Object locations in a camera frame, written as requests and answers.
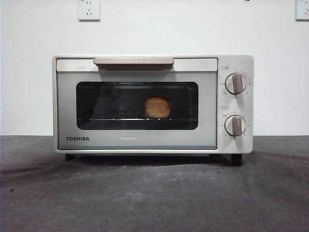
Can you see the cream Toshiba toaster oven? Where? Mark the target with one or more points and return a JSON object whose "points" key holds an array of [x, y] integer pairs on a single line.
{"points": [[235, 65]]}

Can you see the golden braided bread loaf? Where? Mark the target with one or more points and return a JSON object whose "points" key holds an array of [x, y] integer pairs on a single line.
{"points": [[157, 108]]}

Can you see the timer knob with tan grip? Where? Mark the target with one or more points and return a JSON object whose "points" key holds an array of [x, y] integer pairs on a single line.
{"points": [[235, 126]]}

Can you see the temperature knob with tan grip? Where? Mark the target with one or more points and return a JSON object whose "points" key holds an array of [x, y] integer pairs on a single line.
{"points": [[235, 84]]}

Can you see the white wall socket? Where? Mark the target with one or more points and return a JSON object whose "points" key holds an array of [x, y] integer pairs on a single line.
{"points": [[88, 10], [303, 10]]}

